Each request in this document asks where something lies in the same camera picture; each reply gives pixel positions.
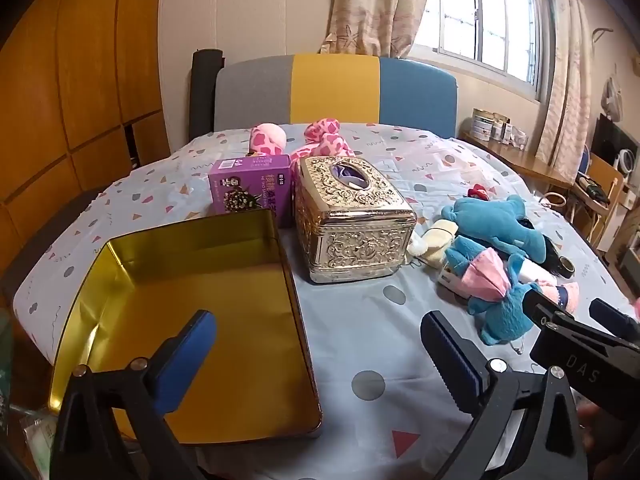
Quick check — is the white tin can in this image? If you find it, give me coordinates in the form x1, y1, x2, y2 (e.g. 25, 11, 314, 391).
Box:
472, 107, 496, 142

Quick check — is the blue plush dolphin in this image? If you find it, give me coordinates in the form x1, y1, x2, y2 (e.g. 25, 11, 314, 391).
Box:
440, 195, 548, 263

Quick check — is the barred window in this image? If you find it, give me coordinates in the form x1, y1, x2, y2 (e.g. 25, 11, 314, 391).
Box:
410, 0, 556, 103

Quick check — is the cream fuzzy sock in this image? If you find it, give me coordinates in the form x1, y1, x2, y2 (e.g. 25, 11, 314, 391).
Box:
406, 219, 458, 267

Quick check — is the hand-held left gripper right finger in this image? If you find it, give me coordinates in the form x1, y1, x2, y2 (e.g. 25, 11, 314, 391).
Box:
420, 311, 591, 480

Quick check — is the wooden chair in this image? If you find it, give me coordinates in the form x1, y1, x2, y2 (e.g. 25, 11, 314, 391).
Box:
570, 152, 626, 253

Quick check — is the blue and pink plush toy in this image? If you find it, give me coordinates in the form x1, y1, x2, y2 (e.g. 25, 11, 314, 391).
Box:
440, 245, 543, 347

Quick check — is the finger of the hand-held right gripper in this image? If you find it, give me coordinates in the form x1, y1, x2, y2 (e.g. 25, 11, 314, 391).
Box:
589, 298, 640, 342
522, 291, 640, 349

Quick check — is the pink spotted plush toy with bow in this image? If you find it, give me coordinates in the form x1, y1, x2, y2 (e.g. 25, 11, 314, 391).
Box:
290, 117, 357, 161

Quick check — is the ornate gold tissue box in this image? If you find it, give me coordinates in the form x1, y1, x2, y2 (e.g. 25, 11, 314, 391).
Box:
292, 156, 418, 285

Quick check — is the round pink spotted plush toy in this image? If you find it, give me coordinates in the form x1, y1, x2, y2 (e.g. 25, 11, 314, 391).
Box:
248, 122, 288, 157

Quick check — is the black rolled mat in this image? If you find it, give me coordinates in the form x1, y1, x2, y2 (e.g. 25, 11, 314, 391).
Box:
190, 49, 224, 141

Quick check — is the wooden wardrobe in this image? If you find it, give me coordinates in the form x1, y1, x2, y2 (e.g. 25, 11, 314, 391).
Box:
0, 0, 173, 281

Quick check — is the colour-block chair back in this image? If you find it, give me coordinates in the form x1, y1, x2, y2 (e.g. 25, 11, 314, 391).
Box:
214, 52, 458, 138

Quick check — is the gold tin box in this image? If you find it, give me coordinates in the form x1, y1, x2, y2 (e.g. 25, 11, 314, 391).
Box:
48, 208, 323, 447

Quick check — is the black hair piece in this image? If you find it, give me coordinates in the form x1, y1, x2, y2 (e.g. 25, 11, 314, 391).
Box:
517, 217, 576, 279

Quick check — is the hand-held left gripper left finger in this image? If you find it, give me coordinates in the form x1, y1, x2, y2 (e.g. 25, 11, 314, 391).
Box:
50, 309, 218, 480

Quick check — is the floral curtain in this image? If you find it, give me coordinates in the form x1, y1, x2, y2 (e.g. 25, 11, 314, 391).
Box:
540, 0, 596, 183
318, 0, 433, 58

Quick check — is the wooden side desk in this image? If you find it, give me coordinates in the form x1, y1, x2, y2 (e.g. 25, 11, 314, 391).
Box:
457, 130, 576, 188

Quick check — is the black monitor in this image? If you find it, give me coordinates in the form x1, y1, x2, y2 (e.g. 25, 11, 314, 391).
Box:
591, 113, 640, 168

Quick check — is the purple carton box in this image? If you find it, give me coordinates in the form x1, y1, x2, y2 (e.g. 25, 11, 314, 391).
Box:
208, 155, 296, 229

